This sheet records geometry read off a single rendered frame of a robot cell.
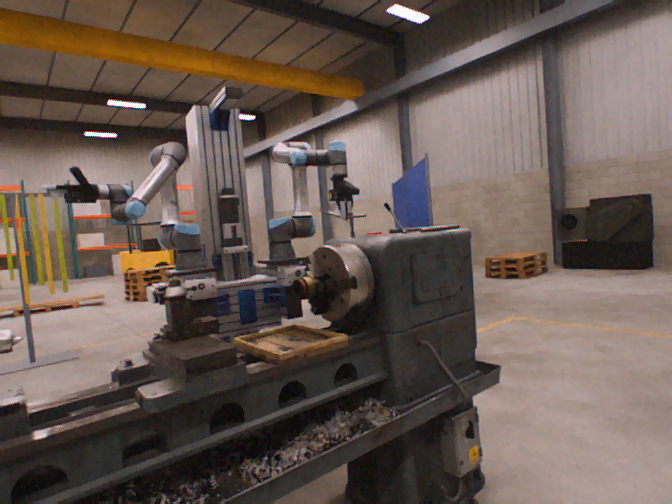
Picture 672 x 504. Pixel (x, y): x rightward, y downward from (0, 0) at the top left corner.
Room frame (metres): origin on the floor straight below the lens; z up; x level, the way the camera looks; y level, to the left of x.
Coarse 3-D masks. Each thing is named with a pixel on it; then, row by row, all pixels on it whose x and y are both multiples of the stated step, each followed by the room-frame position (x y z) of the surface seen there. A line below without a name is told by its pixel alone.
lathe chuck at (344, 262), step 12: (324, 252) 1.72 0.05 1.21; (336, 252) 1.65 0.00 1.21; (348, 252) 1.68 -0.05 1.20; (324, 264) 1.72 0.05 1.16; (336, 264) 1.66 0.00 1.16; (348, 264) 1.62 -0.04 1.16; (360, 264) 1.66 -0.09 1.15; (336, 276) 1.66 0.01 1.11; (348, 276) 1.60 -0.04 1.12; (360, 276) 1.63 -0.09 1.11; (360, 288) 1.63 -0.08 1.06; (336, 300) 1.67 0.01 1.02; (348, 300) 1.61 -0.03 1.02; (360, 300) 1.64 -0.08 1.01; (324, 312) 1.74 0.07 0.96; (336, 312) 1.68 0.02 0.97; (348, 312) 1.64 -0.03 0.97
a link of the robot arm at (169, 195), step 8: (152, 152) 2.18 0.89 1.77; (160, 152) 2.13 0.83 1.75; (152, 160) 2.19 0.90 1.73; (160, 160) 2.15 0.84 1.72; (168, 184) 2.17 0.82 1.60; (176, 184) 2.21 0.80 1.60; (160, 192) 2.18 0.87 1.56; (168, 192) 2.17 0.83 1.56; (176, 192) 2.20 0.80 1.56; (168, 200) 2.17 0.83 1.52; (176, 200) 2.20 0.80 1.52; (168, 208) 2.17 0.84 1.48; (176, 208) 2.19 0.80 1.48; (168, 216) 2.17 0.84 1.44; (176, 216) 2.19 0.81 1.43; (160, 224) 2.18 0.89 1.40; (168, 224) 2.15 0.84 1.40; (160, 232) 2.20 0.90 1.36; (168, 232) 2.15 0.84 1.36; (160, 240) 2.19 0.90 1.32; (168, 240) 2.14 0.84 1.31; (168, 248) 2.20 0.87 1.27; (176, 248) 2.16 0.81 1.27
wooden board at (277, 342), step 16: (240, 336) 1.67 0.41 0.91; (256, 336) 1.70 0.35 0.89; (272, 336) 1.70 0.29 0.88; (288, 336) 1.68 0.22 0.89; (320, 336) 1.64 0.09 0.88; (336, 336) 1.58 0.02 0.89; (256, 352) 1.49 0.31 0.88; (272, 352) 1.40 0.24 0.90; (288, 352) 1.39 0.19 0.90; (304, 352) 1.43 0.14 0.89; (320, 352) 1.47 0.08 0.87
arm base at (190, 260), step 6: (180, 252) 2.07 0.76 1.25; (186, 252) 2.07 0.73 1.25; (192, 252) 2.08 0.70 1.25; (198, 252) 2.10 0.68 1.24; (180, 258) 2.07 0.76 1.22; (186, 258) 2.06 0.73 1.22; (192, 258) 2.07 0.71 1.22; (198, 258) 2.09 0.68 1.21; (204, 258) 2.14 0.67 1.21; (180, 264) 2.06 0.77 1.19; (186, 264) 2.05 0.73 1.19; (192, 264) 2.06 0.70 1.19; (198, 264) 2.07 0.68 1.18; (204, 264) 2.11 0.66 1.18; (180, 270) 2.06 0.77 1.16
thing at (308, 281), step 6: (306, 276) 1.68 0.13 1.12; (294, 282) 1.64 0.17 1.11; (300, 282) 1.62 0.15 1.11; (306, 282) 1.63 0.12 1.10; (312, 282) 1.64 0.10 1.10; (294, 288) 1.66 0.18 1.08; (300, 288) 1.61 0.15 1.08; (306, 288) 1.62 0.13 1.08; (312, 288) 1.63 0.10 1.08; (294, 294) 1.65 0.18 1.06; (300, 294) 1.61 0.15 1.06; (306, 294) 1.63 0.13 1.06; (312, 294) 1.64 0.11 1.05
